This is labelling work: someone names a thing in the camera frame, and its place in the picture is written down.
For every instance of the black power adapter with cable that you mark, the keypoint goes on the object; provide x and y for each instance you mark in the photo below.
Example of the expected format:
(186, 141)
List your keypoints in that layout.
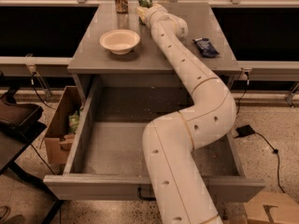
(261, 157)

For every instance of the open grey top drawer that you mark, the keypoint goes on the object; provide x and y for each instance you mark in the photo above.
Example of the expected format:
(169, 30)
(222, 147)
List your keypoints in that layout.
(106, 160)

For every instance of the black drawer handle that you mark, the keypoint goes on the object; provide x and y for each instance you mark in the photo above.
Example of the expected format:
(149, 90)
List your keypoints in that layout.
(146, 194)

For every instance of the grey cabinet with top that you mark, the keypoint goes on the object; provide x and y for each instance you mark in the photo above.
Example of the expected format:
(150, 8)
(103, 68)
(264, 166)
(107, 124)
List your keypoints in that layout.
(146, 58)

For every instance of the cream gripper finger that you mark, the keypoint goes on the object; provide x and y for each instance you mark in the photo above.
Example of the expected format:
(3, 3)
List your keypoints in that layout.
(141, 12)

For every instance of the blue snack bag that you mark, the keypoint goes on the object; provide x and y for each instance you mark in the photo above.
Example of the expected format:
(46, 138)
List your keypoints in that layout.
(205, 47)

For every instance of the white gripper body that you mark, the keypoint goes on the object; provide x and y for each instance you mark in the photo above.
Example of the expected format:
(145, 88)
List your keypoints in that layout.
(150, 12)

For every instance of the black chair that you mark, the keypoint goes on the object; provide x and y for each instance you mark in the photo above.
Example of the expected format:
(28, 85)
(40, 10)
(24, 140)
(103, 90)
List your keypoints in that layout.
(19, 128)

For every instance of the green bag in box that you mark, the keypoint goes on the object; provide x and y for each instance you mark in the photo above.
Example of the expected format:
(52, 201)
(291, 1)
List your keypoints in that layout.
(73, 121)

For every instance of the cardboard box bottom right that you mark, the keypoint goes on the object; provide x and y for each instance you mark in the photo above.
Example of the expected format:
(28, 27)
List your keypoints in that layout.
(266, 208)

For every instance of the green soda can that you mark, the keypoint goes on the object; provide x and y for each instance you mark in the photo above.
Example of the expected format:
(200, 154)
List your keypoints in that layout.
(145, 0)

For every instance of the open cardboard box left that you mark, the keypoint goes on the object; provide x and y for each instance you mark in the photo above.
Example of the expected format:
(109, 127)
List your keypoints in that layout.
(58, 139)

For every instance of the white paper bowl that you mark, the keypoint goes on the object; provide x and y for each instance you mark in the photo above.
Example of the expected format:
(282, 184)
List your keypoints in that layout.
(119, 42)

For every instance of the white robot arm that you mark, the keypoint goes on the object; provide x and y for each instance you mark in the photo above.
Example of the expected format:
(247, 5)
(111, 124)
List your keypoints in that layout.
(168, 141)

